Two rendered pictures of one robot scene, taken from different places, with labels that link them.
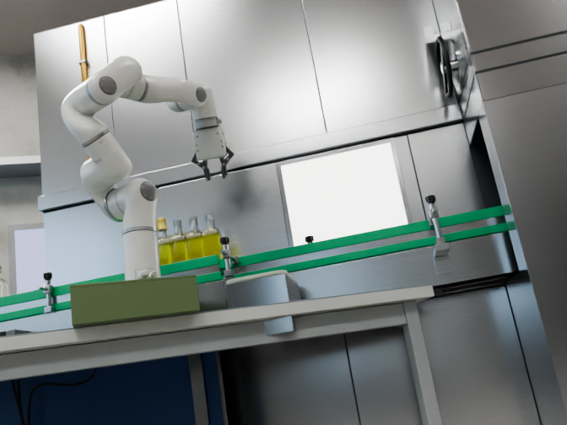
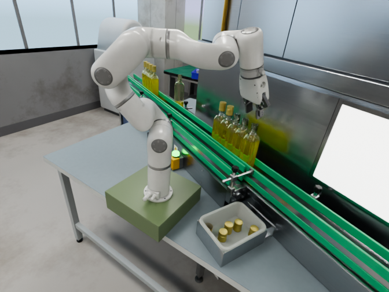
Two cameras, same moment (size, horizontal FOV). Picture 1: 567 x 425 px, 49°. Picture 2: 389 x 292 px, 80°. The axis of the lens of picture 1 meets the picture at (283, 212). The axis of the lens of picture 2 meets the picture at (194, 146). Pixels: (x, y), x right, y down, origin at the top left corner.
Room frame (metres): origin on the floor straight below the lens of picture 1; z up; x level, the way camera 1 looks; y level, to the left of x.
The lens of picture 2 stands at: (1.23, -0.26, 1.54)
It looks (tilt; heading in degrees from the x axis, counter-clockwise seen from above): 30 degrees down; 47
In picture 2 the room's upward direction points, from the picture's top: 5 degrees clockwise
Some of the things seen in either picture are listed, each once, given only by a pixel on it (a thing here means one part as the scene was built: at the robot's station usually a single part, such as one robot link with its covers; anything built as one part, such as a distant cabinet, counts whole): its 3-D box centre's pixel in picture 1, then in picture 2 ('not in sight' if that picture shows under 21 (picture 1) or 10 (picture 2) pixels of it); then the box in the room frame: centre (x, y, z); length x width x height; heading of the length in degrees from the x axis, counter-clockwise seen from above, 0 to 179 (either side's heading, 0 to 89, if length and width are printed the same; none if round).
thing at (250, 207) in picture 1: (278, 208); (319, 138); (2.15, 0.02, 1.15); 0.90 x 0.03 x 0.34; 82
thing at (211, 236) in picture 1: (214, 257); (248, 153); (2.05, 0.25, 0.99); 0.06 x 0.06 x 0.21; 83
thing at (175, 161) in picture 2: not in sight; (175, 161); (1.91, 0.63, 0.79); 0.07 x 0.07 x 0.07; 82
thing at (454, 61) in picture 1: (448, 67); not in sight; (1.94, -0.64, 1.49); 0.21 x 0.05 x 0.21; 172
